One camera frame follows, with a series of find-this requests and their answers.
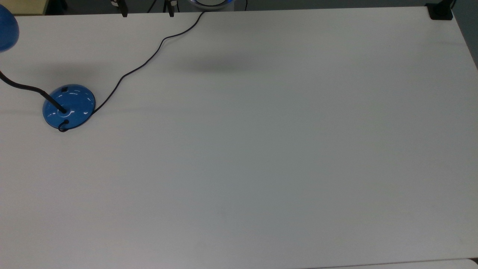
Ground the beige wooden furniture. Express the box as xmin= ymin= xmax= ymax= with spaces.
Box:
xmin=0 ymin=0 xmax=48 ymax=16

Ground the blue desk lamp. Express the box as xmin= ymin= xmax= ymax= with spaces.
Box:
xmin=0 ymin=4 xmax=96 ymax=132

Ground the black lamp power cable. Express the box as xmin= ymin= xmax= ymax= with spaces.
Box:
xmin=58 ymin=10 xmax=206 ymax=133

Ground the black table clamp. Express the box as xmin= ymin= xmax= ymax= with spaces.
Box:
xmin=425 ymin=0 xmax=454 ymax=21

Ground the white robot base blue ring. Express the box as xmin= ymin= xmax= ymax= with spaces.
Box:
xmin=189 ymin=0 xmax=236 ymax=10

